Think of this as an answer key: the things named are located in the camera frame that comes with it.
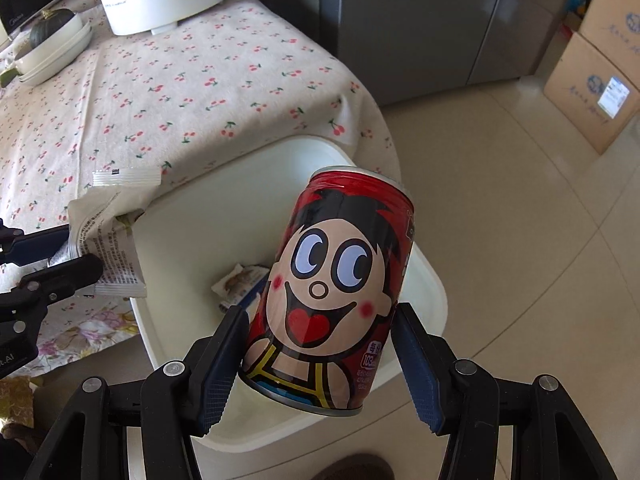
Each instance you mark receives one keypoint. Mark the grey refrigerator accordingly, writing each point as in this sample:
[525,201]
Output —
[425,25]

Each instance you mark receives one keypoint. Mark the cardboard box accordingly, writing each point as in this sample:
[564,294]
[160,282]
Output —
[615,15]

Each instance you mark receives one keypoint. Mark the red Pringles can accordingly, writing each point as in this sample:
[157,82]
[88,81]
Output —
[330,280]

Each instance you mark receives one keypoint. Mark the pastel floral tablecloth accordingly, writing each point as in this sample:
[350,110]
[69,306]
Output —
[90,332]

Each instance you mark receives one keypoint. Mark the white plate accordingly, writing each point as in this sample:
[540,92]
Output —
[82,42]
[60,74]

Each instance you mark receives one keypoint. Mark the yellow patterned cloth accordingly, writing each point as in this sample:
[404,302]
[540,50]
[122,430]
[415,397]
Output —
[15,395]

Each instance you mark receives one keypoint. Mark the white trash bin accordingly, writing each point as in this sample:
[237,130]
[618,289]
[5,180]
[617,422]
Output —
[210,210]

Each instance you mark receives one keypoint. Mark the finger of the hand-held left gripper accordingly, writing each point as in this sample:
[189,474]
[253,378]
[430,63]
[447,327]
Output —
[65,277]
[30,247]

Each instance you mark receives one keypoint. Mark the white printed wrapper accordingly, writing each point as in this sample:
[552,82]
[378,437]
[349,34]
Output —
[240,280]

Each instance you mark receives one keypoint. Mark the dark green squash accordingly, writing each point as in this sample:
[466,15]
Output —
[50,25]

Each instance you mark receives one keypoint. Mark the stacked cardboard boxes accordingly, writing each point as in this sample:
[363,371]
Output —
[585,90]

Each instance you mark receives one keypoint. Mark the white bowl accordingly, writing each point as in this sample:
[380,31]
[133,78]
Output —
[52,55]

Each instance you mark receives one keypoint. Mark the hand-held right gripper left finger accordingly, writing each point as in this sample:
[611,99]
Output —
[220,360]

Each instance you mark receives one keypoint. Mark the torn white snack wrapper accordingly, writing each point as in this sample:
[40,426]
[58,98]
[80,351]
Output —
[115,240]

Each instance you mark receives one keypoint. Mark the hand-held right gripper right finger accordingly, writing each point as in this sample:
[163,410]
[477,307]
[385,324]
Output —
[420,375]

